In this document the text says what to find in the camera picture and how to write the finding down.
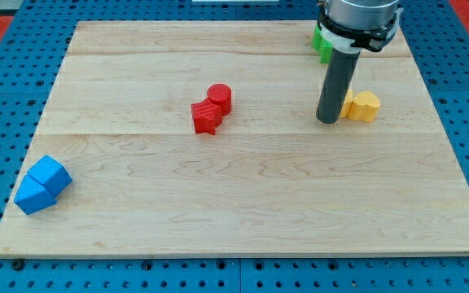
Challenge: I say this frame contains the blue triangular block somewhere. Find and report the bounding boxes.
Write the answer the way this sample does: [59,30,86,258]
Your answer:
[14,175,57,215]

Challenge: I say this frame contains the green block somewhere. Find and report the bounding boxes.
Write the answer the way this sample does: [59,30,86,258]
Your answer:
[312,25,332,64]

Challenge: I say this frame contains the red cylinder block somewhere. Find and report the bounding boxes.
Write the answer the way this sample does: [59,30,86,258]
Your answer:
[207,83,232,116]

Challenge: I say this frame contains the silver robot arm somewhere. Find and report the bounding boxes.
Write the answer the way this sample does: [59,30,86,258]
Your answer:
[316,0,403,124]

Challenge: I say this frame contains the yellow block behind tool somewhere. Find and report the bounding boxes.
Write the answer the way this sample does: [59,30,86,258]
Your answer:
[339,90,353,118]

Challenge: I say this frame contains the wooden board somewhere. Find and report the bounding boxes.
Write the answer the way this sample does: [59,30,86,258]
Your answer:
[0,20,469,260]

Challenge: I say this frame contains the red star block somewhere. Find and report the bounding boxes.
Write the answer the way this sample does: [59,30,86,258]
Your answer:
[191,98,223,135]

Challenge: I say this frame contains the blue cube block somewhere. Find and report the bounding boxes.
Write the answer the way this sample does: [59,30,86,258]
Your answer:
[27,155,72,198]

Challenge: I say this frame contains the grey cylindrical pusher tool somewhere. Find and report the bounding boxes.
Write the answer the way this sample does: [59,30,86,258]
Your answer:
[316,49,360,124]

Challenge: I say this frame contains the yellow heart block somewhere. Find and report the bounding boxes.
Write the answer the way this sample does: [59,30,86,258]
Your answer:
[347,91,381,123]

